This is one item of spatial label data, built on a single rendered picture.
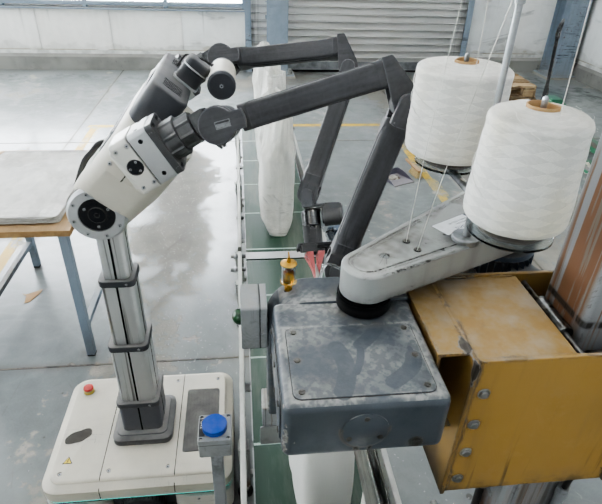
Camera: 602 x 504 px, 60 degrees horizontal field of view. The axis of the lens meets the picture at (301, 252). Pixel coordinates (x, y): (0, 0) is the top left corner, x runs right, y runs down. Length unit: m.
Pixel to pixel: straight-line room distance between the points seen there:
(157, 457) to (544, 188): 1.66
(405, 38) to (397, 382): 8.07
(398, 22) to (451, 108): 7.70
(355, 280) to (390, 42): 7.90
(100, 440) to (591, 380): 1.68
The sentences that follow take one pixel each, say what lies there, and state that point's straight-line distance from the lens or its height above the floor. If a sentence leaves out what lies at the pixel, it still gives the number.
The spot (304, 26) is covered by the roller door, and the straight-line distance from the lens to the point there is 8.34.
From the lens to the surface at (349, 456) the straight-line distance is 1.46.
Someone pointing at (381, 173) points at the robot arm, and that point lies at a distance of 1.12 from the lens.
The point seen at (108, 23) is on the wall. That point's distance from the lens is 8.53.
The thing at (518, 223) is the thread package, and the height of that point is 1.56.
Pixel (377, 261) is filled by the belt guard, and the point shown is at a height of 1.42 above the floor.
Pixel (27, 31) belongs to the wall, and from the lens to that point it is 8.86.
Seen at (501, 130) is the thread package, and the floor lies 1.67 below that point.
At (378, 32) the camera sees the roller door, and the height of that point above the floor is 0.57.
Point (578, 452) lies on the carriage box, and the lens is 1.09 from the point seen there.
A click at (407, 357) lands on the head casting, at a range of 0.80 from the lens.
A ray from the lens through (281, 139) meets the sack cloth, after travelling 2.70.
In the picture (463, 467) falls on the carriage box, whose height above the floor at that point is 1.09.
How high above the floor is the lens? 1.87
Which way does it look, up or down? 32 degrees down
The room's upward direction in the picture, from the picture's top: 2 degrees clockwise
